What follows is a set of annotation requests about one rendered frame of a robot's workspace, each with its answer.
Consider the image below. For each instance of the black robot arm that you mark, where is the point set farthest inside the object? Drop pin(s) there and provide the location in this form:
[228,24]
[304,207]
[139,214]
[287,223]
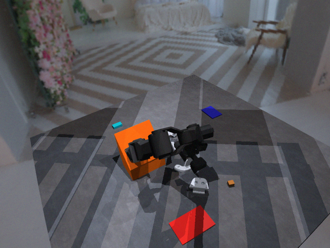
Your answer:
[159,146]

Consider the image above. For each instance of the small cyan block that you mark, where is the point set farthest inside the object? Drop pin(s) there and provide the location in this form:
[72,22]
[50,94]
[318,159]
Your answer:
[117,125]

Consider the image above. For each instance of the blue flat plate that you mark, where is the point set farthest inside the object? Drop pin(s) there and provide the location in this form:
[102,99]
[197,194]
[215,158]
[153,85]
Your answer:
[211,112]

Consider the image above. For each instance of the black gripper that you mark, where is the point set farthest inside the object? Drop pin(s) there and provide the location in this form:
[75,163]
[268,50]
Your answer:
[190,151]

